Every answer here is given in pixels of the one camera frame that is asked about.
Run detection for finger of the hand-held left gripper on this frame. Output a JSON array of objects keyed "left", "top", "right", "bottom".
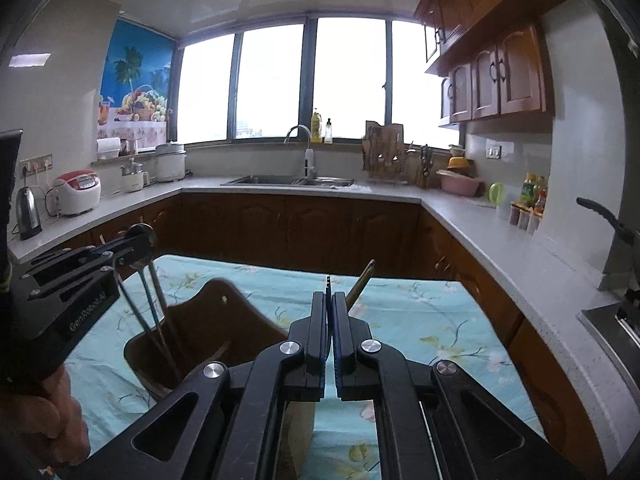
[
  {"left": 20, "top": 224, "right": 157, "bottom": 287},
  {"left": 29, "top": 249, "right": 152, "bottom": 307}
]

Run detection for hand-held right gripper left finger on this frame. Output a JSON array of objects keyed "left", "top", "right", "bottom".
[{"left": 55, "top": 290, "right": 331, "bottom": 480}]

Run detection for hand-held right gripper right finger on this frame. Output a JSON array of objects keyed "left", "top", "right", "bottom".
[{"left": 330, "top": 292, "right": 586, "bottom": 480}]

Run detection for wooden utensil holder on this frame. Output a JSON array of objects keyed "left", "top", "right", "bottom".
[{"left": 122, "top": 279, "right": 317, "bottom": 480}]

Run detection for person's left hand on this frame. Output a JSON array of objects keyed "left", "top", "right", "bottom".
[{"left": 30, "top": 362, "right": 92, "bottom": 471}]

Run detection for white and red rice cooker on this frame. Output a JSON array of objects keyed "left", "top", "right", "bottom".
[{"left": 54, "top": 170, "right": 102, "bottom": 217}]

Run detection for steel electric kettle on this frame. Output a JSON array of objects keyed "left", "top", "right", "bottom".
[{"left": 15, "top": 186, "right": 43, "bottom": 240}]

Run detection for floral blue tablecloth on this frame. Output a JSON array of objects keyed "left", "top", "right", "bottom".
[{"left": 62, "top": 254, "right": 546, "bottom": 480}]

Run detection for small white appliance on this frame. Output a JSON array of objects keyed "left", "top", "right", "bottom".
[{"left": 121, "top": 159, "right": 146, "bottom": 193}]

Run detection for wooden kitchen counter cabinets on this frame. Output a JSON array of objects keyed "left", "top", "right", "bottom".
[{"left": 10, "top": 175, "right": 640, "bottom": 480}]

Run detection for large white cooker pot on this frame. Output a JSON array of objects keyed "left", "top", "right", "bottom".
[{"left": 154, "top": 141, "right": 188, "bottom": 183}]

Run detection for steel kitchen sink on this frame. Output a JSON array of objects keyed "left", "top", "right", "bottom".
[{"left": 220, "top": 174, "right": 357, "bottom": 188}]

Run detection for chrome kitchen faucet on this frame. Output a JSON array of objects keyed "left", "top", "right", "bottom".
[{"left": 285, "top": 124, "right": 317, "bottom": 179}]

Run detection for fruit print window blind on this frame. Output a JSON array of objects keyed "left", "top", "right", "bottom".
[{"left": 96, "top": 20, "right": 176, "bottom": 153}]

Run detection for wooden cutting board rack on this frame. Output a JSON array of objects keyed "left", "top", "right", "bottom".
[{"left": 361, "top": 121, "right": 408, "bottom": 186}]

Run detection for pink plastic basin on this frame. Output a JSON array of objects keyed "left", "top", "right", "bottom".
[{"left": 436, "top": 169, "right": 485, "bottom": 197}]

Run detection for row of condiment jars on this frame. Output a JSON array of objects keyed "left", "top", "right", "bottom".
[{"left": 509, "top": 201, "right": 543, "bottom": 233}]

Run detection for group of sauce bottles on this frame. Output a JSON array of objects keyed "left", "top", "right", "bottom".
[{"left": 520, "top": 172, "right": 548, "bottom": 211}]

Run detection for large kitchen window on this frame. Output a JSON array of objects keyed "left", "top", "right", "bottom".
[{"left": 172, "top": 15, "right": 461, "bottom": 148}]

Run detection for black gas stove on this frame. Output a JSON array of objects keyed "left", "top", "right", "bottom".
[{"left": 577, "top": 290, "right": 640, "bottom": 361}]

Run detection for wooden upper cabinets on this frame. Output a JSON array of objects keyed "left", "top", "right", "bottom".
[{"left": 414, "top": 0, "right": 576, "bottom": 128}]

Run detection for wall power outlet strip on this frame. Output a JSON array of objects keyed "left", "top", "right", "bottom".
[{"left": 20, "top": 154, "right": 53, "bottom": 177}]

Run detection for black pan handle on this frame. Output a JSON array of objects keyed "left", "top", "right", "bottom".
[{"left": 576, "top": 197, "right": 640, "bottom": 293}]

